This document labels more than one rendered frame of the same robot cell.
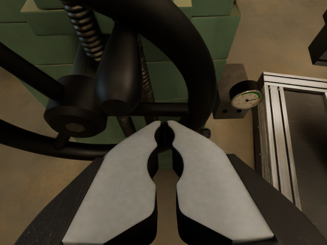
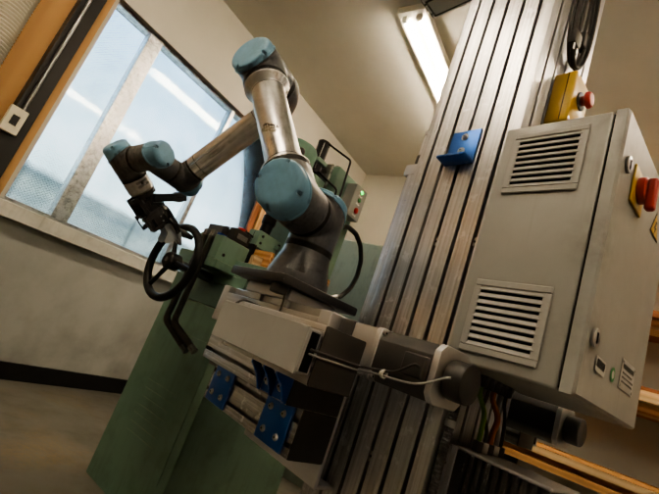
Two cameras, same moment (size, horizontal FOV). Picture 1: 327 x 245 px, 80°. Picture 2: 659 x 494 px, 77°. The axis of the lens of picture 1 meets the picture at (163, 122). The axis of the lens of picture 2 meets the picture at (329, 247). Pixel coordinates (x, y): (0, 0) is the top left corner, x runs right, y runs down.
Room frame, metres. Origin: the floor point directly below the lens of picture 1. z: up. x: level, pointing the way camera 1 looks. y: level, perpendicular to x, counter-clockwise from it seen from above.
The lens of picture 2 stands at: (-0.69, -1.22, 0.70)
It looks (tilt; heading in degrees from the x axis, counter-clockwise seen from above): 14 degrees up; 39
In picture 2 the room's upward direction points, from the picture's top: 20 degrees clockwise
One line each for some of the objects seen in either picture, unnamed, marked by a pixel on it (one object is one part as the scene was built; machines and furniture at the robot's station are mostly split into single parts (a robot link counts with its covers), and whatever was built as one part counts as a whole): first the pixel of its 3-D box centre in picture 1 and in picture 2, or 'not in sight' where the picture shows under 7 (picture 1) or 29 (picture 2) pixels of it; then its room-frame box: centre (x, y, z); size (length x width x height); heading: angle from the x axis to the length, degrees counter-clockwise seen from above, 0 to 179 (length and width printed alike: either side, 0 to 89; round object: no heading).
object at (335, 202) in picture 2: not in sight; (318, 221); (0.02, -0.57, 0.98); 0.13 x 0.12 x 0.14; 10
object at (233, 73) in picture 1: (228, 92); not in sight; (0.32, -0.17, 0.58); 0.12 x 0.08 x 0.08; 0
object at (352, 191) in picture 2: not in sight; (352, 203); (0.78, -0.05, 1.40); 0.10 x 0.06 x 0.16; 0
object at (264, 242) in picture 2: not in sight; (263, 245); (0.48, 0.09, 1.03); 0.14 x 0.07 x 0.09; 0
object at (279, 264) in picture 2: not in sight; (302, 267); (0.03, -0.57, 0.87); 0.15 x 0.15 x 0.10
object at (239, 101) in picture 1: (243, 96); not in sight; (0.25, -0.17, 0.65); 0.06 x 0.04 x 0.08; 90
